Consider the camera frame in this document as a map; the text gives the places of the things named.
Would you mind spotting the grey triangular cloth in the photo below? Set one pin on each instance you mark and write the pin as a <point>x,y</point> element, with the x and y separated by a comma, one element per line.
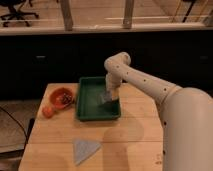
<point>83,149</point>

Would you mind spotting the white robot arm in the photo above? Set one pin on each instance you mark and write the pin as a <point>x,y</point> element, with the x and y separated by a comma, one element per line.
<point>186,115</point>

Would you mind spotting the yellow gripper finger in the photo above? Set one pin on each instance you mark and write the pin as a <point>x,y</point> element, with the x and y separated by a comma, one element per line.
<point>114,94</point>

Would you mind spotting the black office chair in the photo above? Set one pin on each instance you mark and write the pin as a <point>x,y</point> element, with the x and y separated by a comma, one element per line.
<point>15,13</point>

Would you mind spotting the green plastic tray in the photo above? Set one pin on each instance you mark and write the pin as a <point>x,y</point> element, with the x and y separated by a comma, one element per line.
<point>89,106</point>

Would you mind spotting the blue sponge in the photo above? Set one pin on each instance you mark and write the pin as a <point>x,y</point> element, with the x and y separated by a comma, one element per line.
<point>105,97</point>

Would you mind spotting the small orange fruit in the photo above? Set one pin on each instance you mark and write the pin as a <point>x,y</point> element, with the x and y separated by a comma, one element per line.
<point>47,111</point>

